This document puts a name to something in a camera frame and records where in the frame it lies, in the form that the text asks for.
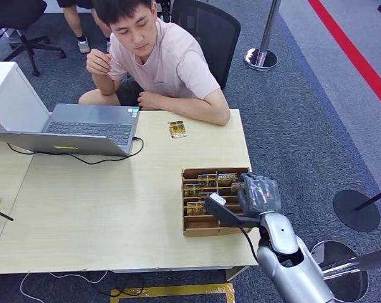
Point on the gold hotel key card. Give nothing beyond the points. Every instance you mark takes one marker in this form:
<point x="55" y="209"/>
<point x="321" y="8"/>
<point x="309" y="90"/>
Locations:
<point x="236" y="187"/>
<point x="193" y="190"/>
<point x="204" y="195"/>
<point x="207" y="180"/>
<point x="196" y="208"/>
<point x="177" y="129"/>

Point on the grey laptop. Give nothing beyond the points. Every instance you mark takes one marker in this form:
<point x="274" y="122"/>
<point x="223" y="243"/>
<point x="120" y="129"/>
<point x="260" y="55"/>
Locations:
<point x="89" y="125"/>

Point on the person's left hand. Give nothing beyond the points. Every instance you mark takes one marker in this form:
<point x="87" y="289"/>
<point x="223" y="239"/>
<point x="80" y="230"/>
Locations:
<point x="149" y="100"/>

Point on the black rod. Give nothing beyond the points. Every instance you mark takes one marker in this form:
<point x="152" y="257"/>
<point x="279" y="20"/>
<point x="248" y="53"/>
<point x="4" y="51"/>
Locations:
<point x="2" y="215"/>

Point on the standing person's legs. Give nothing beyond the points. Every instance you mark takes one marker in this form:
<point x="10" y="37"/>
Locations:
<point x="73" y="25"/>

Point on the white box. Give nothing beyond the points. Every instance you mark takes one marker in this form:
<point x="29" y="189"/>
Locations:
<point x="13" y="96"/>

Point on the black base stanchion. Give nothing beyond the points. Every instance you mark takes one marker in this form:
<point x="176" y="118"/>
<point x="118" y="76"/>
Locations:
<point x="356" y="211"/>

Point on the person's left forearm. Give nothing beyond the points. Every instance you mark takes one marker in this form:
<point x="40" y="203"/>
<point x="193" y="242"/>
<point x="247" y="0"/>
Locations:
<point x="196" y="108"/>

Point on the red floor tape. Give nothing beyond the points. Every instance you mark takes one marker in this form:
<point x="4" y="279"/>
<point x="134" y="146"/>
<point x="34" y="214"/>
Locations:
<point x="351" y="52"/>

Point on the person's right forearm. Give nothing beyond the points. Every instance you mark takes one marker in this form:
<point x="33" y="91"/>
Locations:
<point x="106" y="85"/>

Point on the black swivel office chair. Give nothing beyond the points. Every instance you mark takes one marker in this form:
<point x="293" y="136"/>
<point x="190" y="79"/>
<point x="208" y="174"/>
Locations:
<point x="19" y="16"/>

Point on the black mesh office chair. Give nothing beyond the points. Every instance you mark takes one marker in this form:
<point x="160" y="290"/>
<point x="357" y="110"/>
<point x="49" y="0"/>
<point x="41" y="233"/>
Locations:
<point x="208" y="33"/>

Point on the gold card with HOTEL print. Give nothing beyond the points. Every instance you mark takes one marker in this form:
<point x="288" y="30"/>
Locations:
<point x="227" y="180"/>

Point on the chrome stanchion with mirror base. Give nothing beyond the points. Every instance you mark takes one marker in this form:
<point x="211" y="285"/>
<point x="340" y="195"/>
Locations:
<point x="345" y="284"/>

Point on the chrome stanchion post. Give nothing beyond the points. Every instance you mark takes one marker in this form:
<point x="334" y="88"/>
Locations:
<point x="263" y="50"/>

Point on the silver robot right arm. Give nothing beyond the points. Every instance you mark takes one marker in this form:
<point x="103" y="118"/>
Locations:
<point x="291" y="259"/>

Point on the person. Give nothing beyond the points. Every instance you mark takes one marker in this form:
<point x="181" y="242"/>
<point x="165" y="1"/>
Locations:
<point x="174" y="62"/>

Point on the cardboard card holder box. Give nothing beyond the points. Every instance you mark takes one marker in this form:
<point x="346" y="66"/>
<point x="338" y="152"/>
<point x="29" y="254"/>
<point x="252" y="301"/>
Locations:
<point x="199" y="228"/>

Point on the yellow floor tape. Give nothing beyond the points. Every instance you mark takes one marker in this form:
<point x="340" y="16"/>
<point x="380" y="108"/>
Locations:
<point x="177" y="289"/>

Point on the white table leg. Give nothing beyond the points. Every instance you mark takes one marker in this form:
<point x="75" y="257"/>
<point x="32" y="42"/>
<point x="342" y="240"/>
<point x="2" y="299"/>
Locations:
<point x="236" y="272"/>

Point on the person's right hand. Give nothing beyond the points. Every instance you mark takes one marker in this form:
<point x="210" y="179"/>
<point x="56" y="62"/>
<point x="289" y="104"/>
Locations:
<point x="97" y="62"/>

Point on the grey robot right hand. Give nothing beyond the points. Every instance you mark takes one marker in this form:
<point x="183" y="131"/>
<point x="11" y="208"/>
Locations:
<point x="261" y="194"/>

